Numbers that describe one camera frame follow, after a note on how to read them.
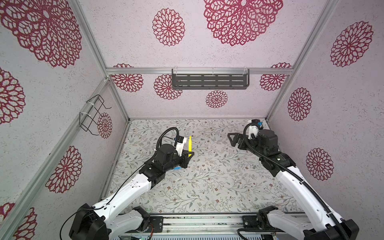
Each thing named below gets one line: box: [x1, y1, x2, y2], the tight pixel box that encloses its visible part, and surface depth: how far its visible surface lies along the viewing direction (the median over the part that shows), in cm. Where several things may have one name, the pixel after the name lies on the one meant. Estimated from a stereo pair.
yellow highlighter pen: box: [188, 135, 193, 157], surface depth 74 cm
